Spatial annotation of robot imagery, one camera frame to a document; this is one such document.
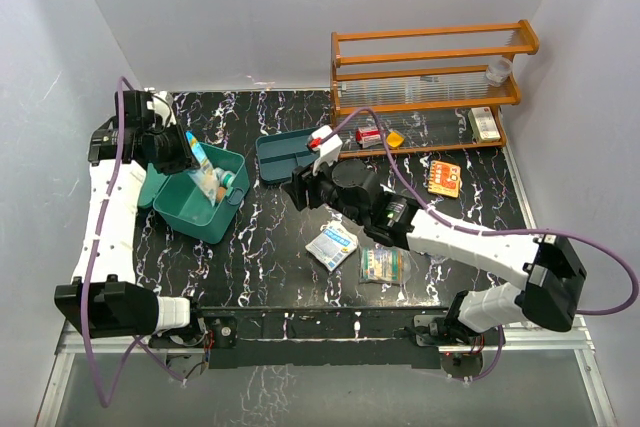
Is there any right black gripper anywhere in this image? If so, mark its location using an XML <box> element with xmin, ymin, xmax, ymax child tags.
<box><xmin>284</xmin><ymin>153</ymin><xmax>367</xmax><ymax>227</ymax></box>

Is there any blue cotton swab bag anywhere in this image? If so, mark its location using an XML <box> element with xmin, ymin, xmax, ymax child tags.
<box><xmin>186</xmin><ymin>131</ymin><xmax>220</xmax><ymax>206</ymax></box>

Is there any white blue gauze packet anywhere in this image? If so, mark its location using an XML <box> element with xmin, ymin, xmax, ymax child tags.
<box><xmin>305</xmin><ymin>221</ymin><xmax>358</xmax><ymax>272</ymax></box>

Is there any white green cap bottle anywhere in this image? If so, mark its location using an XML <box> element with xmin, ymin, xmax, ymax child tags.
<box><xmin>214</xmin><ymin>167</ymin><xmax>236</xmax><ymax>189</ymax></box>

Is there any brown medicine bottle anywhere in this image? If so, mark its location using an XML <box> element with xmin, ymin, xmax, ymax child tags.
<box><xmin>216</xmin><ymin>187</ymin><xmax>230</xmax><ymax>204</ymax></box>

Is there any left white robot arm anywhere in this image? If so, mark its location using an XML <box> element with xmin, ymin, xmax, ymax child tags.
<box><xmin>54</xmin><ymin>89</ymin><xmax>207</xmax><ymax>346</ymax></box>

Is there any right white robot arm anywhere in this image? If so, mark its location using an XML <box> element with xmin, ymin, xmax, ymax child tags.
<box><xmin>283</xmin><ymin>159</ymin><xmax>586</xmax><ymax>344</ymax></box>

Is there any red white medicine box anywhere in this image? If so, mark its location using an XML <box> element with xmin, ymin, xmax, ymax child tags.
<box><xmin>355</xmin><ymin>126</ymin><xmax>384</xmax><ymax>149</ymax></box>

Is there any white green medicine box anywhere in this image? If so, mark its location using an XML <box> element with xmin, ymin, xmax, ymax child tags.
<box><xmin>468</xmin><ymin>107</ymin><xmax>501</xmax><ymax>143</ymax></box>

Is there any green box lid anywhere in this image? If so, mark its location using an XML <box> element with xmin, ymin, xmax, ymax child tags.
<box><xmin>137</xmin><ymin>163</ymin><xmax>167</xmax><ymax>209</ymax></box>

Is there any dark teal divider tray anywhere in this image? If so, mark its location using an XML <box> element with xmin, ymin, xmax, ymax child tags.
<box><xmin>255</xmin><ymin>127</ymin><xmax>318</xmax><ymax>185</ymax></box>

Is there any yellow orange small object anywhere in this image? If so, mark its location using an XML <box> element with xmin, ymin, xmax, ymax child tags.
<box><xmin>386</xmin><ymin>131</ymin><xmax>405</xmax><ymax>149</ymax></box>

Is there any clear bag of bandages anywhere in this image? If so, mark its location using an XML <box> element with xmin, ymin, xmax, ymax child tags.
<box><xmin>359</xmin><ymin>247</ymin><xmax>411</xmax><ymax>285</ymax></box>

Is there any orange wooden shelf rack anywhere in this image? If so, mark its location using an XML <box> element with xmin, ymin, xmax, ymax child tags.
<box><xmin>330</xmin><ymin>20</ymin><xmax>540</xmax><ymax>158</ymax></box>

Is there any orange notepad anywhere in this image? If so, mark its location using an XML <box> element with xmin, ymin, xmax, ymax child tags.
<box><xmin>427</xmin><ymin>160</ymin><xmax>461</xmax><ymax>198</ymax></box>

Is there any clear plastic cup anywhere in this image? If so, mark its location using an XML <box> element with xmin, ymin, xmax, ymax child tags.
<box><xmin>485</xmin><ymin>57</ymin><xmax>513</xmax><ymax>87</ymax></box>

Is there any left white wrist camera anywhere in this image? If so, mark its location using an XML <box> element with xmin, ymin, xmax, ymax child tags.
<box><xmin>147</xmin><ymin>89</ymin><xmax>176</xmax><ymax>127</ymax></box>

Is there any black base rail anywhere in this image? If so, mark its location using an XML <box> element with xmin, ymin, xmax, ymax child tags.
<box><xmin>149</xmin><ymin>304</ymin><xmax>506</xmax><ymax>372</ymax></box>

